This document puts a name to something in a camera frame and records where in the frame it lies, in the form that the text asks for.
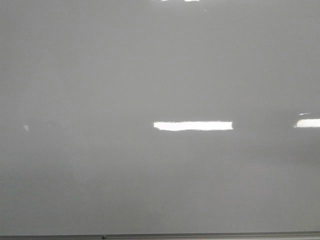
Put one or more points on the white glossy whiteboard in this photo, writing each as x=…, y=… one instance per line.
x=159, y=117

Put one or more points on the grey aluminium whiteboard frame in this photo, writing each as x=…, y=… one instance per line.
x=291, y=235

